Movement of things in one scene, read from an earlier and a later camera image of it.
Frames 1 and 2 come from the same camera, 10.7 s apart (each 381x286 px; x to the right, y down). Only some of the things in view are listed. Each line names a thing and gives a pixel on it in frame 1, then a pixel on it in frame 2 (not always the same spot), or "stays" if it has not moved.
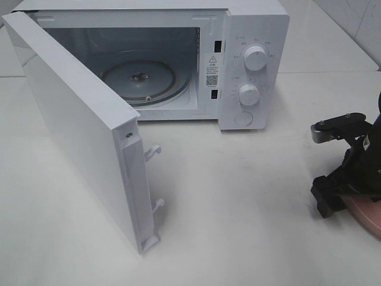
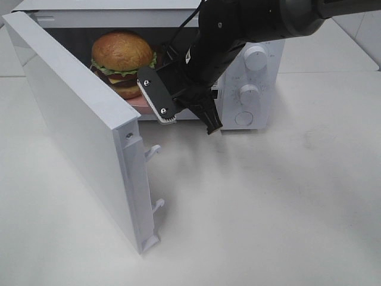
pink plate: x=365 y=210 to x=140 y=102
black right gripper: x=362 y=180 to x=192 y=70
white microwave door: x=105 y=130 stays
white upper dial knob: x=255 y=58 stays
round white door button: x=243 y=118 stays
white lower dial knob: x=249 y=95 stays
